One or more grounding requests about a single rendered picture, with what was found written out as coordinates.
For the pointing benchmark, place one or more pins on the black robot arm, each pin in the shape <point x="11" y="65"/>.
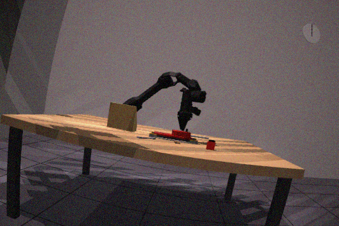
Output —
<point x="192" y="94"/>

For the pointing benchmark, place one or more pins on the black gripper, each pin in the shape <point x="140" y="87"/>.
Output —
<point x="184" y="114"/>

